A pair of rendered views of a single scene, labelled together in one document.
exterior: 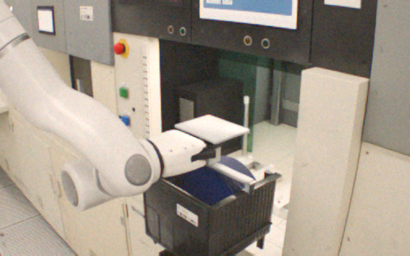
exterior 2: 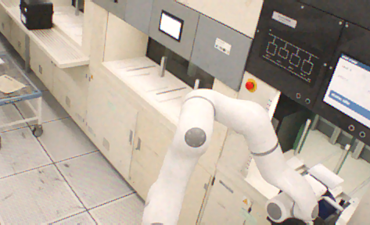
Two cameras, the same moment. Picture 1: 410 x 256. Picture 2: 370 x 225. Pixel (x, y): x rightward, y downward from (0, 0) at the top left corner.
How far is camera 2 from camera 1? 0.86 m
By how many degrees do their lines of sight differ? 8
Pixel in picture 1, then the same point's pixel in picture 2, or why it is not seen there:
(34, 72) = (280, 161)
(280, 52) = not seen: outside the picture
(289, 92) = not seen: hidden behind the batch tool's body
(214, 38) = (328, 116)
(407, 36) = not seen: outside the picture
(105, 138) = (309, 198)
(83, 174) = (286, 208)
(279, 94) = not seen: hidden behind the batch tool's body
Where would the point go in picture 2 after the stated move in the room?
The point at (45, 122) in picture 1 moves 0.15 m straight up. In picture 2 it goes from (281, 186) to (297, 146)
